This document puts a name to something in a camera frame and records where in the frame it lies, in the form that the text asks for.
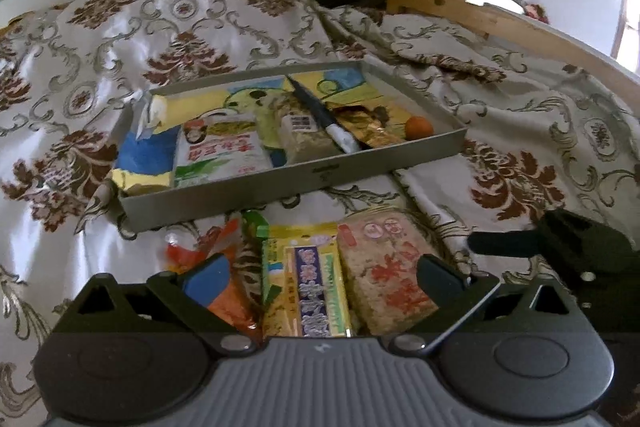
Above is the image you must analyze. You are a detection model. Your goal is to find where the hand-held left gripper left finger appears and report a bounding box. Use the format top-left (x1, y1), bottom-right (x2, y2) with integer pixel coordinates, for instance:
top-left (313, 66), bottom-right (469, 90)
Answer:
top-left (75, 253), bottom-right (256, 354)

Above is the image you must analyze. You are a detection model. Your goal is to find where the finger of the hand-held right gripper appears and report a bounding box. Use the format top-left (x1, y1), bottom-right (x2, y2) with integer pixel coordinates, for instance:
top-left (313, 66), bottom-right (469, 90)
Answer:
top-left (470, 230), bottom-right (547, 259)

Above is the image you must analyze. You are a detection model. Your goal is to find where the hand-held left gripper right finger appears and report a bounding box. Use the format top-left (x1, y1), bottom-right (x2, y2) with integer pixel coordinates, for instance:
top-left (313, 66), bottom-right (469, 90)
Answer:
top-left (390, 254), bottom-right (585, 355)

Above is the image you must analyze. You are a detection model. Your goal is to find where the orange red snack packet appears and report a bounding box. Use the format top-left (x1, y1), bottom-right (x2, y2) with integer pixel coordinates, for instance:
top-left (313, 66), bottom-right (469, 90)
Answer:
top-left (164, 219), bottom-right (262, 334)

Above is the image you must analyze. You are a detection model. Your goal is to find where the large rice cake packet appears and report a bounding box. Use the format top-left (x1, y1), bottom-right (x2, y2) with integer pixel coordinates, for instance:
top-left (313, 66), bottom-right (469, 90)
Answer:
top-left (335, 209), bottom-right (452, 336)

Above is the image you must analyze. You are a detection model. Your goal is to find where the green snack packet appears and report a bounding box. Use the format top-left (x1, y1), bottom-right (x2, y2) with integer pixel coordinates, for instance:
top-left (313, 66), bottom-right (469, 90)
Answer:
top-left (241, 209), bottom-right (284, 309)

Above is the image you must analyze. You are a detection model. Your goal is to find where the yellow snack packet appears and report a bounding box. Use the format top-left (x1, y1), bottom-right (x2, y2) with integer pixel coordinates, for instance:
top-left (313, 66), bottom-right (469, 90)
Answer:
top-left (261, 223), bottom-right (354, 339)

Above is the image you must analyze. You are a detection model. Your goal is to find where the white pouch red print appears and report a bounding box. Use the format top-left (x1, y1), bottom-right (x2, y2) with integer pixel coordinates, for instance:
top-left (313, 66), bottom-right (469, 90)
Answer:
top-left (172, 114), bottom-right (274, 188)

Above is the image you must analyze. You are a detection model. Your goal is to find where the blue gold foil packet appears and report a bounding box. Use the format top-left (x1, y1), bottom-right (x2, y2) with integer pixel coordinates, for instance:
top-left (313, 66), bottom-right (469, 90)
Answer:
top-left (110, 98), bottom-right (184, 198)

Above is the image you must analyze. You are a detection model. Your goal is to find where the orange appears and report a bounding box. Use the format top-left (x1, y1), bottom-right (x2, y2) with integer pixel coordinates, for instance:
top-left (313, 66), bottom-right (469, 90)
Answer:
top-left (403, 115), bottom-right (434, 140)

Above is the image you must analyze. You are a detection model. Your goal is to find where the grey cartoon print tray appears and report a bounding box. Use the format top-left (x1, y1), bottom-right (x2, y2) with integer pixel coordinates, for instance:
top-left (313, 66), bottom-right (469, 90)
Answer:
top-left (112, 59), bottom-right (469, 234)

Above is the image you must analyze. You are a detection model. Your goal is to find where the small rice cracker packet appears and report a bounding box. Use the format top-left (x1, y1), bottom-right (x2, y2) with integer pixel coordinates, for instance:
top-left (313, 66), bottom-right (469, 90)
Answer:
top-left (272, 99), bottom-right (347, 168)

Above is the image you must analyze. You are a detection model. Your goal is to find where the golden brown wrapper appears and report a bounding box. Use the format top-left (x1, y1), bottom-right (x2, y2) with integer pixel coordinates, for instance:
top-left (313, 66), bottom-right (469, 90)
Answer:
top-left (330, 104), bottom-right (407, 148)

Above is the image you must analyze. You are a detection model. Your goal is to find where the floral printed blanket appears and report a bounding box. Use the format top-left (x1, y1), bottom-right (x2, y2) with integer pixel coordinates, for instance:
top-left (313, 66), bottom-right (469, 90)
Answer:
top-left (0, 0), bottom-right (640, 427)

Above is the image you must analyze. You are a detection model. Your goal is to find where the brown framed window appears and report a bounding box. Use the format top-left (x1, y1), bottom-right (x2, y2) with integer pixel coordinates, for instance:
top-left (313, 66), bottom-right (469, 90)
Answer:
top-left (611, 0), bottom-right (640, 74)

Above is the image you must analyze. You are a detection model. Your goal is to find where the wooden bed frame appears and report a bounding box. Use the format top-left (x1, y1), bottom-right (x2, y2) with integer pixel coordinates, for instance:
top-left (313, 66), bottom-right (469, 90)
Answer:
top-left (386, 0), bottom-right (640, 98)

